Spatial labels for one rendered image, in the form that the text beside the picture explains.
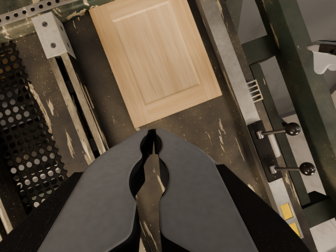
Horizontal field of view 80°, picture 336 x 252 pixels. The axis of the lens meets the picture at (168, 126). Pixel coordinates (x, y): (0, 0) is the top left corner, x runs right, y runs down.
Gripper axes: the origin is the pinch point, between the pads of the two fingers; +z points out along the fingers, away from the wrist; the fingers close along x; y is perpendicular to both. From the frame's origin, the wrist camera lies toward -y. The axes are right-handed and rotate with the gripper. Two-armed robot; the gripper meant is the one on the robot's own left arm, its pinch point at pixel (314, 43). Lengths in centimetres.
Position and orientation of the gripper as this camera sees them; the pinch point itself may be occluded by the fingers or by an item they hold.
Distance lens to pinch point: 54.4
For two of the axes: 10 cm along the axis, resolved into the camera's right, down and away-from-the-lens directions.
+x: 9.4, -2.5, 2.1
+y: 1.3, 8.8, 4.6
